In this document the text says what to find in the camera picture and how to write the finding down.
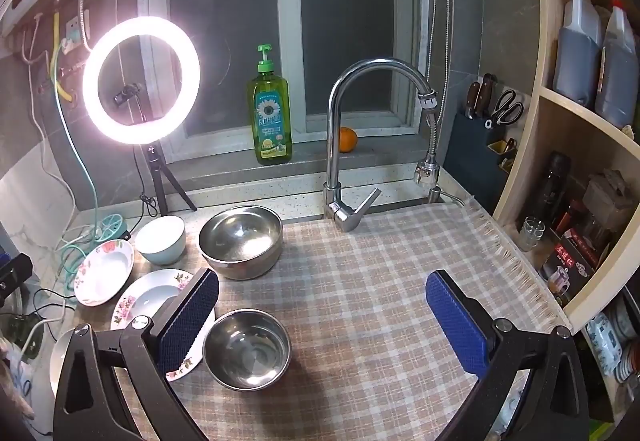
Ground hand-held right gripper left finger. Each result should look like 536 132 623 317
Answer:
52 266 221 441

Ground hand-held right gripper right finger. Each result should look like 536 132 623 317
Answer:
425 269 591 441

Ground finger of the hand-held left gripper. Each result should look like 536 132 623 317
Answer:
0 254 34 308

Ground floral plate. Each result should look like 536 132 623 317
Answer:
110 268 217 383
74 238 136 307

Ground pale green ceramic bowl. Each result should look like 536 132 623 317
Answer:
134 215 187 266

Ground large steel bowl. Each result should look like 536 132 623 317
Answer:
198 205 284 281

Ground plaid cloth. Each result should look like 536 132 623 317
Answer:
112 201 576 441

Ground plain white plate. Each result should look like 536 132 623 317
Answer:
49 328 81 399

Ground round teal power strip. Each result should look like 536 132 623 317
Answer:
97 214 132 242

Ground small glass cup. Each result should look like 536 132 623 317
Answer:
517 217 546 252

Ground dark printed box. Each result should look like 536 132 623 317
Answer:
540 228 596 307

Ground black tripod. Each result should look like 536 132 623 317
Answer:
134 144 198 217

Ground printed packet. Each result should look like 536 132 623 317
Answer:
586 313 625 374

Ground flexible faucet sprayer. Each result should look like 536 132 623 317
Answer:
412 106 443 204

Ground black bottle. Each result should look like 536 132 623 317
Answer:
537 151 572 227

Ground dark knife block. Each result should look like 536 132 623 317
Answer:
444 108 521 217

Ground grey plastic bag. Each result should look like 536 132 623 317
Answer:
582 168 633 227

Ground chrome faucet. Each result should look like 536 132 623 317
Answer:
322 58 441 233

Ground green dish soap bottle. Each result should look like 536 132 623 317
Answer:
246 44 293 167

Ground black scissors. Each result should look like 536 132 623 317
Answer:
484 88 524 129

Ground dark liquid jug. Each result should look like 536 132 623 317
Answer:
595 0 638 129
552 0 603 109

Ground teal cable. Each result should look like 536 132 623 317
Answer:
54 86 101 292

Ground black ring light cable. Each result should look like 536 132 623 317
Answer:
135 146 157 219

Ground white cable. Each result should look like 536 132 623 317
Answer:
22 36 81 242

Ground wooden handled knife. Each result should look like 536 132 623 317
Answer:
465 82 482 119
477 74 499 117

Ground yellow hose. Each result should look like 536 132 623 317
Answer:
50 11 73 99

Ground wall outlet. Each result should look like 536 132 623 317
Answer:
64 10 94 53

